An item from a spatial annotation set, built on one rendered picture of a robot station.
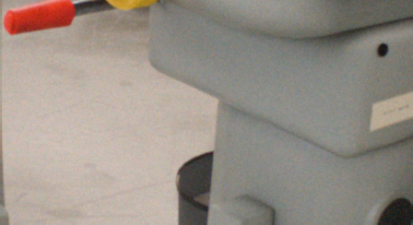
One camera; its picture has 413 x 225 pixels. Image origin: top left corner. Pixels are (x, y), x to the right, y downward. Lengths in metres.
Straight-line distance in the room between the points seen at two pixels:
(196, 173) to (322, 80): 2.53
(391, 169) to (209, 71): 0.17
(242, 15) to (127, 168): 4.02
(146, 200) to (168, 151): 0.51
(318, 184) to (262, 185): 0.06
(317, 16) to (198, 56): 0.20
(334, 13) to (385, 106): 0.11
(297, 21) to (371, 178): 0.20
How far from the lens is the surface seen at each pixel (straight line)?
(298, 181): 0.83
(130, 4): 0.70
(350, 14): 0.68
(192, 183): 3.25
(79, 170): 4.63
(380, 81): 0.74
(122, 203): 4.35
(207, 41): 0.82
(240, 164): 0.88
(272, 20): 0.65
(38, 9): 0.79
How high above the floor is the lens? 1.93
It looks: 21 degrees down
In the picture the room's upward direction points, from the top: 2 degrees clockwise
